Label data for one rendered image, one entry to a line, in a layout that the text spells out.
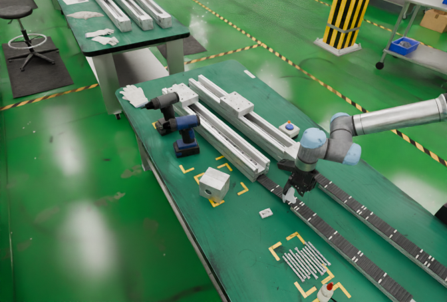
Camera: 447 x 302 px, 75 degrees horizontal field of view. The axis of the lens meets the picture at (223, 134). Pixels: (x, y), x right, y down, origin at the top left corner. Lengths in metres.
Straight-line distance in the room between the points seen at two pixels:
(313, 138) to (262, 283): 0.52
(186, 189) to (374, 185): 0.85
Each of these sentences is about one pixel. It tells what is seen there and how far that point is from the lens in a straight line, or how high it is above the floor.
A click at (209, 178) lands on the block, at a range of 1.24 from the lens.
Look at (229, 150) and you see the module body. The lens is 1.38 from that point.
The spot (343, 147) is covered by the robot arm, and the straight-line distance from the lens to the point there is 1.04.
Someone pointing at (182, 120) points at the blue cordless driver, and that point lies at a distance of 1.33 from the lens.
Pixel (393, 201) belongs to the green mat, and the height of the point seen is 0.78.
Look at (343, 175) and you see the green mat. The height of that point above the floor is 0.78.
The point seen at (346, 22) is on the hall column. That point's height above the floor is 0.42.
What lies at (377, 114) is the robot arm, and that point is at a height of 1.23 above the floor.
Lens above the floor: 1.82
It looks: 42 degrees down
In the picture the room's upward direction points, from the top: 2 degrees clockwise
